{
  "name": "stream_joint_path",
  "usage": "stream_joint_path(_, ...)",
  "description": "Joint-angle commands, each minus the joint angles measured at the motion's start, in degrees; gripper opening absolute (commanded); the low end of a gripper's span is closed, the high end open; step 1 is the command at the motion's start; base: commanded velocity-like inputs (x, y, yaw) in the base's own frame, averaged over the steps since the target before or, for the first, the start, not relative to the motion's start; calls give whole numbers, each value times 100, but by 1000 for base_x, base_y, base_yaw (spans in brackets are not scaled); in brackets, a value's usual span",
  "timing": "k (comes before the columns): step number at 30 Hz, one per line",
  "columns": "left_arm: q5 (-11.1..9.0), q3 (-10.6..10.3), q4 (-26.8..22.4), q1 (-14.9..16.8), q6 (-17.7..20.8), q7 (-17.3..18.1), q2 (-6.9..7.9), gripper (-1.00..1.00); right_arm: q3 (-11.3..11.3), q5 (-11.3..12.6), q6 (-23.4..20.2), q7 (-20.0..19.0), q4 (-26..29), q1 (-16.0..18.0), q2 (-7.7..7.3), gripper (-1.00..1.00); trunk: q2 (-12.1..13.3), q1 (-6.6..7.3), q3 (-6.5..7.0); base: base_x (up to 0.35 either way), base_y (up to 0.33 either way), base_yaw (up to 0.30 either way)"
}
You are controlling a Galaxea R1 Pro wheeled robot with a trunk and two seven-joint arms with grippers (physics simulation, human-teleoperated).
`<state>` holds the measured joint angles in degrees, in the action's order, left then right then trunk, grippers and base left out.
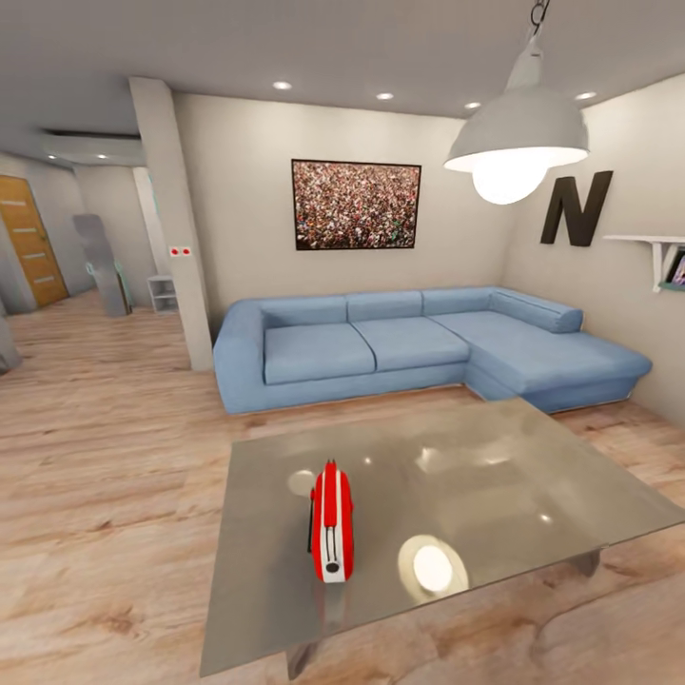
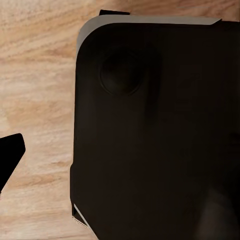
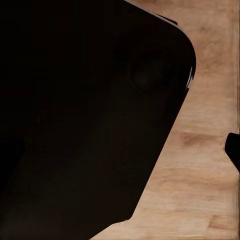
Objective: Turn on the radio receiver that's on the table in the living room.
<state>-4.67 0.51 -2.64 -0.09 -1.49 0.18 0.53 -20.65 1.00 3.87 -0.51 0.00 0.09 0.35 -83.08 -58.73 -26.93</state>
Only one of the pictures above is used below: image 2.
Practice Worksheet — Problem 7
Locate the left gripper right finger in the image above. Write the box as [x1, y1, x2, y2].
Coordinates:
[224, 133, 240, 172]

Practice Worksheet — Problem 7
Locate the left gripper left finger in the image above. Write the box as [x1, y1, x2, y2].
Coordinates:
[0, 133, 26, 192]

